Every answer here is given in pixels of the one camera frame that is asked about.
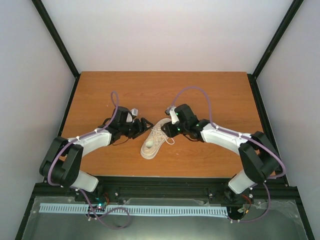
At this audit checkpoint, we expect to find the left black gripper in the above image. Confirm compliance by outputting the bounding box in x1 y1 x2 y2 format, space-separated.
120 118 154 140

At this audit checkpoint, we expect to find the beige canvas sneaker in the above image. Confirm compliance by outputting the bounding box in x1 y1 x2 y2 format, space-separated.
140 118 175 160

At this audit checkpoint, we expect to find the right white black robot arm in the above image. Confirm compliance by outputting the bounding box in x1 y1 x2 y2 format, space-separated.
161 104 285 195

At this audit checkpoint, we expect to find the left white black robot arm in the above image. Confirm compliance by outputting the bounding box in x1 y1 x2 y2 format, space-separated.
39 106 154 202

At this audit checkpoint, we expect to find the green lit circuit board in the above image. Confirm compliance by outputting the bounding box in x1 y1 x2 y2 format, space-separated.
91 193 110 212

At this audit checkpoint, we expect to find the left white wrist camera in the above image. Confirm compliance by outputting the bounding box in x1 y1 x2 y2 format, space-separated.
126 108 139 123

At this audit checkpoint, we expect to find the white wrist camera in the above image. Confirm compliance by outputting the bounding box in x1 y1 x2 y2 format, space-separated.
126 108 139 123
165 106 180 125

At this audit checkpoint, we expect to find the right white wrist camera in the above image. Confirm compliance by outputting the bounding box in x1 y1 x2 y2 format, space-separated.
165 106 180 125

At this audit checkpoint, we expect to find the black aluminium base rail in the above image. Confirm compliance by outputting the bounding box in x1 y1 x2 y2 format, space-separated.
29 174 301 208

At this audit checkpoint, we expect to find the light blue cable duct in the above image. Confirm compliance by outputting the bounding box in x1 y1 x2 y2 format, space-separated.
38 203 228 218

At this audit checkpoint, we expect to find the left black frame post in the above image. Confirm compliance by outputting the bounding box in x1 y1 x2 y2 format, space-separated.
31 0 81 80

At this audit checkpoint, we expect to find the black frame post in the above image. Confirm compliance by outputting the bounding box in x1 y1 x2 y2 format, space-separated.
31 0 81 80
251 0 305 80

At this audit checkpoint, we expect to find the right black frame post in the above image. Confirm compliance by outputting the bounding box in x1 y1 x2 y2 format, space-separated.
251 0 305 80

